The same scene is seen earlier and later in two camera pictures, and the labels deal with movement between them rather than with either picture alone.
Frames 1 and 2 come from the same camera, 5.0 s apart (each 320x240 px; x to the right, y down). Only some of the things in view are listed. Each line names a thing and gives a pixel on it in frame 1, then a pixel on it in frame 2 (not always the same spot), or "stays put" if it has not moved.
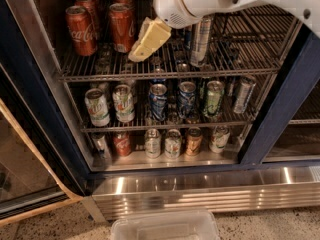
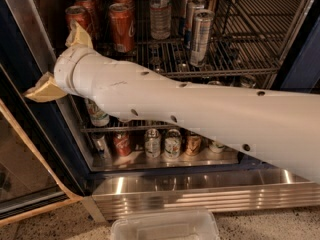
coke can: (122, 21) stays put
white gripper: (167, 4) to (64, 70)
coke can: (81, 30) stays put
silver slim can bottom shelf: (101, 145) stays put
